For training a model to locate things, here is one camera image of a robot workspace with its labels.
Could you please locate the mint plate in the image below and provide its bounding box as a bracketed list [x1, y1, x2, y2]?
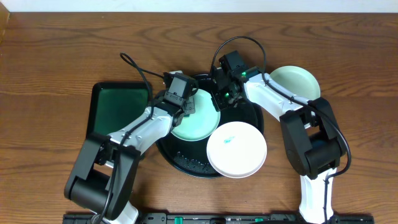
[171, 89, 221, 141]
[270, 65, 321, 100]

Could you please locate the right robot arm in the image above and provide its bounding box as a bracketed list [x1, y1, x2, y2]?
[210, 65, 351, 223]

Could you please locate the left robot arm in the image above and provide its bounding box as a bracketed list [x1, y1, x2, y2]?
[64, 72, 198, 223]

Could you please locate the black rectangular water tray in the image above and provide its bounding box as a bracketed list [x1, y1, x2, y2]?
[86, 82, 149, 136]

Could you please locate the white plate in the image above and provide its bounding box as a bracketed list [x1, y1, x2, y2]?
[206, 121, 267, 179]

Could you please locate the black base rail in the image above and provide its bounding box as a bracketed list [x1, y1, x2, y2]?
[62, 212, 375, 224]

